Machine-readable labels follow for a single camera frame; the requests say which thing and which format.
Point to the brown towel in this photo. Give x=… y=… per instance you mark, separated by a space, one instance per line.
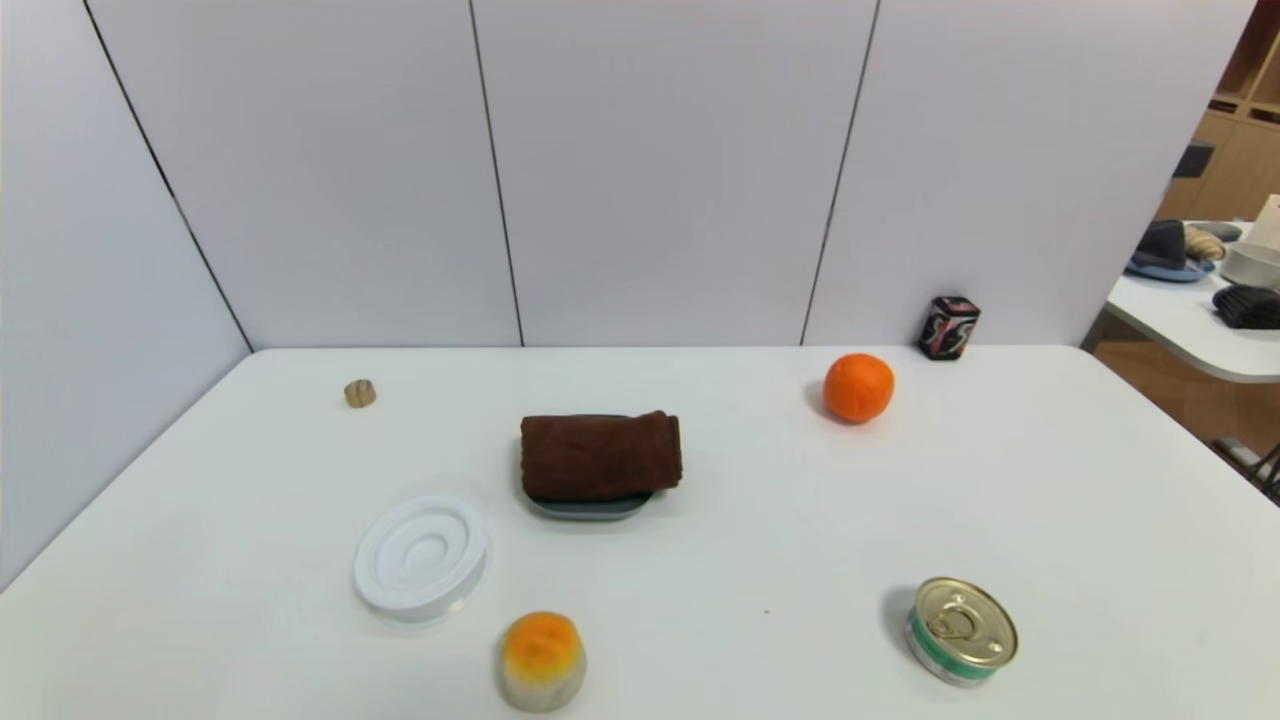
x=600 y=455

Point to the grey square dish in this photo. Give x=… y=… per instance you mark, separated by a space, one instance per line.
x=590 y=510

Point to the orange fruit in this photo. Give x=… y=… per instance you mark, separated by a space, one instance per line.
x=858 y=388

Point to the white round plastic lid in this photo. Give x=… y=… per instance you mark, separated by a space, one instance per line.
x=420 y=555

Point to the black patterned tin box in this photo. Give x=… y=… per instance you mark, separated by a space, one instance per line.
x=948 y=328

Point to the orange topped round cake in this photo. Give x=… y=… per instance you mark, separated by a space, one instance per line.
x=542 y=655

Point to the gold lid tin can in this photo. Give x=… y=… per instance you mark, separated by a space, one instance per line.
x=962 y=630

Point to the dark blue hat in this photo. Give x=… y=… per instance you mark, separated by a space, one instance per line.
x=1165 y=250

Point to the white side table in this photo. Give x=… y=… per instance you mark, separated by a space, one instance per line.
x=1180 y=320

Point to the beige woven item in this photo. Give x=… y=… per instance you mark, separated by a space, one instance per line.
x=1205 y=244

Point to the dark grey box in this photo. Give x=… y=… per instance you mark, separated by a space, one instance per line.
x=1194 y=160

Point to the black knitted item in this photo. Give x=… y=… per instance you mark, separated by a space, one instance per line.
x=1248 y=306

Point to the black metal stand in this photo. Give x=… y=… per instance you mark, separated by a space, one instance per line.
x=1262 y=465

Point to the wooden shelf cabinet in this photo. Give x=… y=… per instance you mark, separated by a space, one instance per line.
x=1240 y=150

